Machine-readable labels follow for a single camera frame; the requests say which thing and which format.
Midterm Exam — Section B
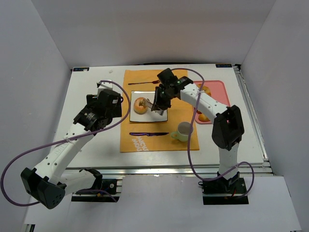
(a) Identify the glazed bagel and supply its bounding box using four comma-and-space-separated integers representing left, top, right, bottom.
133, 97, 148, 114

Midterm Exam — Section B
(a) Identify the striped bread roll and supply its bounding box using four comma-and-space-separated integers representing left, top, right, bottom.
198, 114, 210, 122

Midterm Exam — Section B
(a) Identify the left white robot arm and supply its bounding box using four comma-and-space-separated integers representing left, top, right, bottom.
21, 89, 123, 209

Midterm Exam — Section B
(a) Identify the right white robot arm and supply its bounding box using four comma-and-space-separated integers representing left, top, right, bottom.
146, 68, 244, 186

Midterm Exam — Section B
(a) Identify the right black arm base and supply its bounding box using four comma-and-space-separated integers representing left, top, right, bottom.
198, 172, 249, 205

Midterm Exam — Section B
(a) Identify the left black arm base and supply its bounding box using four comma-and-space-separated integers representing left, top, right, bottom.
71, 169, 120, 203

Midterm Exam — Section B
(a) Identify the white square plate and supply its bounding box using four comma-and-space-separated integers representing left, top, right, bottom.
129, 91, 168, 123

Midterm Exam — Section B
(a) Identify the metal fork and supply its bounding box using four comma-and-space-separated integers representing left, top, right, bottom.
128, 80, 161, 85

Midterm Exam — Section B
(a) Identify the dark blue knife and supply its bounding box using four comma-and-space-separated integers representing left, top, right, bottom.
129, 132, 169, 137

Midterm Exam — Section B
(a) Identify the pale green mug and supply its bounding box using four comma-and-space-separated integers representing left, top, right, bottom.
171, 121, 194, 142

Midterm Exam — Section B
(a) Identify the orange placemat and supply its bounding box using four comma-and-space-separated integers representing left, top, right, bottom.
120, 70, 193, 152

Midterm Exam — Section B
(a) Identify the croissant with red jam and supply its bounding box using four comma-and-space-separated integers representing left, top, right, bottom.
197, 84, 211, 96

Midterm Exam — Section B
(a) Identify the left blue table label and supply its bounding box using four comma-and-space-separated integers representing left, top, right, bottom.
72, 67, 89, 72

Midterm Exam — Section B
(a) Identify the blue table label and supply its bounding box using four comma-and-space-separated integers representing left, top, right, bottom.
72, 67, 89, 72
215, 64, 233, 68

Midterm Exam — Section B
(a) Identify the pink tray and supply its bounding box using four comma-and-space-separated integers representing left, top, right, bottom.
194, 80, 231, 125

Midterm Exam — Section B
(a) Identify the right blue table label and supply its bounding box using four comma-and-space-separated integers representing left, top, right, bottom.
215, 64, 233, 68

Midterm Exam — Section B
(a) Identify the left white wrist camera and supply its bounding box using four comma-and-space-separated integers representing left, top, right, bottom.
97, 80, 113, 95

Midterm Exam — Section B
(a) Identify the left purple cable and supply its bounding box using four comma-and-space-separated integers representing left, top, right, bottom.
0, 79, 131, 207

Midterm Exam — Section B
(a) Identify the aluminium table frame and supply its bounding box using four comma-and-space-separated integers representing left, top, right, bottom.
55, 64, 273, 177

